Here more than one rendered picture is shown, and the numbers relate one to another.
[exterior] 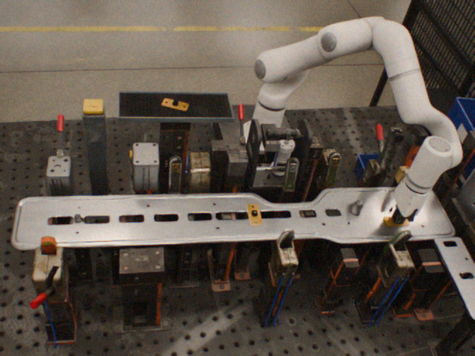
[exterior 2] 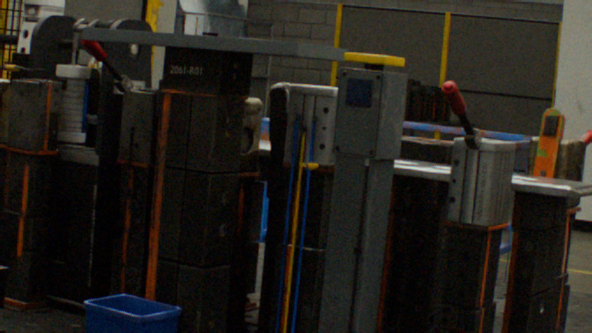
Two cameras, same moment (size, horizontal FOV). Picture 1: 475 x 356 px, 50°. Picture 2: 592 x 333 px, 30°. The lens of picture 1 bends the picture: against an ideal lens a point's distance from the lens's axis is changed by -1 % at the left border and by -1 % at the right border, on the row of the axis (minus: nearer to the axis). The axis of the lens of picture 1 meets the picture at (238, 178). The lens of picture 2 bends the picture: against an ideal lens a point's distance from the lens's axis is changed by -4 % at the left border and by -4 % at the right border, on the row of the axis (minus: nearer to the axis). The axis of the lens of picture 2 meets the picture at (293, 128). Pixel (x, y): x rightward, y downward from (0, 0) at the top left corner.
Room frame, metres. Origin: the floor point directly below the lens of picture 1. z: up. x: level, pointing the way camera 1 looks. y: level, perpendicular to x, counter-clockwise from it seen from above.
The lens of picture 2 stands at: (2.32, 1.53, 1.13)
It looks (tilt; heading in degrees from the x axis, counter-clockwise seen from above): 3 degrees down; 227
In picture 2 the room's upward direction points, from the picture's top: 5 degrees clockwise
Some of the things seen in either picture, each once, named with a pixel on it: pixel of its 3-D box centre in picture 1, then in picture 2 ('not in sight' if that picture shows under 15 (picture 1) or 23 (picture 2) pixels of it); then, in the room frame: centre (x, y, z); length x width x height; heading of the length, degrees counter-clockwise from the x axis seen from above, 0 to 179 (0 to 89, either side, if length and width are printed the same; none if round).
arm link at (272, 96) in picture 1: (285, 75); not in sight; (1.69, -0.10, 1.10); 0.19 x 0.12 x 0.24; 130
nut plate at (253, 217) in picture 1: (254, 213); not in sight; (1.05, -0.07, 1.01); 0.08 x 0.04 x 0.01; 17
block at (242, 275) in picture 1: (246, 240); not in sight; (1.07, -0.07, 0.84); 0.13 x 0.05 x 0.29; 17
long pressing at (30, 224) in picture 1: (248, 217); (215, 139); (1.04, -0.05, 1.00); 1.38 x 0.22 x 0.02; 107
